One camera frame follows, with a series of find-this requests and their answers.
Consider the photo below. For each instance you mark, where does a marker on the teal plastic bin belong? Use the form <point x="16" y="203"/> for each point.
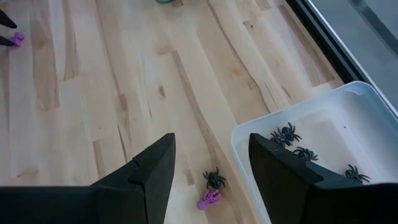
<point x="164" y="1"/>

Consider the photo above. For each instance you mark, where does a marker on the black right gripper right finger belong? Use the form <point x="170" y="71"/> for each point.
<point x="276" y="177"/>

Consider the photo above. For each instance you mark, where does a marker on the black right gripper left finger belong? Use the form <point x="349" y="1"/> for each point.
<point x="155" y="168"/>

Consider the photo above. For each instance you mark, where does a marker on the purple plastic skeleton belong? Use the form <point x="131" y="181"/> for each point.
<point x="209" y="199"/>
<point x="18" y="40"/>

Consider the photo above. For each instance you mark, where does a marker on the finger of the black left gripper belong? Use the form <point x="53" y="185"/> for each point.
<point x="4" y="41"/>
<point x="5" y="20"/>

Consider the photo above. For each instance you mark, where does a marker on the clear plastic bin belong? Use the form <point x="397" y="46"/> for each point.
<point x="342" y="105"/>

